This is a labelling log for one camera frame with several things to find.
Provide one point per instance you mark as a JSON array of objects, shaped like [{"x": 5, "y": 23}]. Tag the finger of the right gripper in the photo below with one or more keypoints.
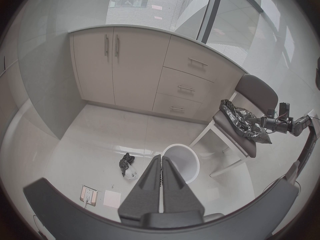
[{"x": 256, "y": 121}]

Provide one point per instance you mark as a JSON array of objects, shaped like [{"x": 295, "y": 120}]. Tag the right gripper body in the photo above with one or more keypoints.
[{"x": 268, "y": 124}]

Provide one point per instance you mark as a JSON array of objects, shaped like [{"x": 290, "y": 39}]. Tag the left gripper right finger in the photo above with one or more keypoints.
[{"x": 178, "y": 196}]

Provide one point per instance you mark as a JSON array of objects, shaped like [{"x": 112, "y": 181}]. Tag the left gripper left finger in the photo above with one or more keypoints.
[{"x": 145, "y": 194}]

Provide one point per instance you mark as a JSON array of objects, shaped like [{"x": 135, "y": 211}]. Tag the black plastic bag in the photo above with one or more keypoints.
[{"x": 240, "y": 121}]

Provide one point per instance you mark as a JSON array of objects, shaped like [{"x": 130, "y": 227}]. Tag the clear printed wrapper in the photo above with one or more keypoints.
[{"x": 131, "y": 174}]

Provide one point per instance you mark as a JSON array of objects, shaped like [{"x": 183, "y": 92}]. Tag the black plastic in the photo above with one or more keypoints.
[{"x": 125, "y": 162}]

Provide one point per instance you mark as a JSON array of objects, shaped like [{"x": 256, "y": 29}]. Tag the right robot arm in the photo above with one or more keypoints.
[{"x": 297, "y": 127}]

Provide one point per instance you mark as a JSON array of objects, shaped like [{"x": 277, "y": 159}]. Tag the white trash bin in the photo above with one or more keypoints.
[{"x": 185, "y": 159}]

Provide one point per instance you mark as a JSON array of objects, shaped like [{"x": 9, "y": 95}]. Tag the grey padded chair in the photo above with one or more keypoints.
[{"x": 257, "y": 89}]

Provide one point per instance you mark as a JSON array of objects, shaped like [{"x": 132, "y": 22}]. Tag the beige cabinet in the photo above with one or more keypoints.
[{"x": 135, "y": 66}]

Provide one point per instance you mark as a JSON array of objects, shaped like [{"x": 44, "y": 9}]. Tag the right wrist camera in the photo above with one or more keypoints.
[{"x": 270, "y": 112}]

